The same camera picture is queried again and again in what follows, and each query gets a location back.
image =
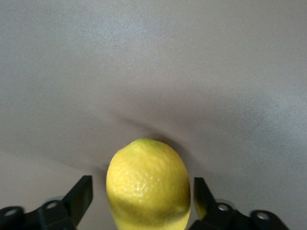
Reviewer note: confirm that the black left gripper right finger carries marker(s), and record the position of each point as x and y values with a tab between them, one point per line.
223	215

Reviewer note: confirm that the yellow lemon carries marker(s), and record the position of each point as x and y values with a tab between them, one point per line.
148	187

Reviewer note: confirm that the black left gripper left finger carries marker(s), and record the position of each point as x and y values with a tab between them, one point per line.
60	210

